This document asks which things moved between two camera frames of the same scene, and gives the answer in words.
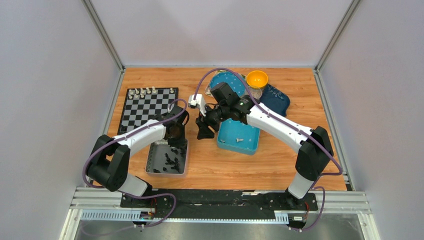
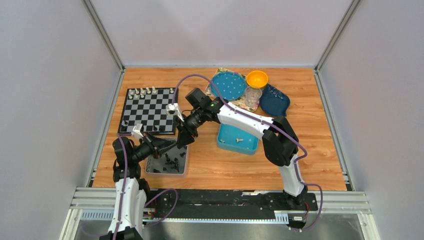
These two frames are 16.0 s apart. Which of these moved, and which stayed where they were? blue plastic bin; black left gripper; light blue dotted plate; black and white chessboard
Moved: black left gripper
Stayed: blue plastic bin; light blue dotted plate; black and white chessboard
